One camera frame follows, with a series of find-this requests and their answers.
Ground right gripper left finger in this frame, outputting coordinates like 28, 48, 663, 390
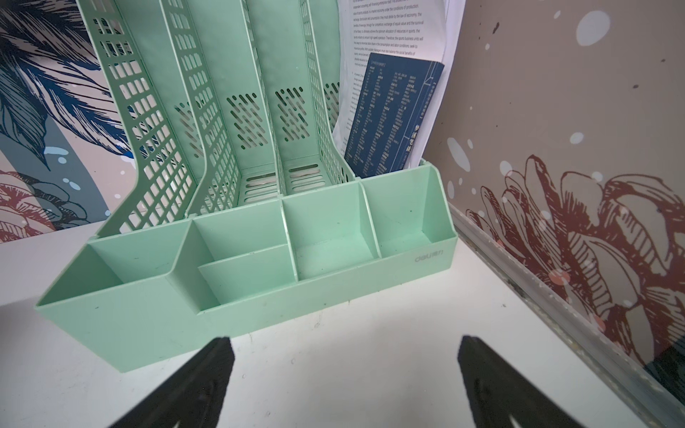
113, 337, 235, 427

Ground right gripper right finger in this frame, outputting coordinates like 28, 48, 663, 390
458, 335, 580, 427

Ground white paper documents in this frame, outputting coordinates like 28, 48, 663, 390
333, 0, 467, 169

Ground dark blue notebook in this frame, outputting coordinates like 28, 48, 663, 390
344, 53, 444, 178

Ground green plastic file organizer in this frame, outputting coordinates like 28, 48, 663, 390
36, 1, 458, 372

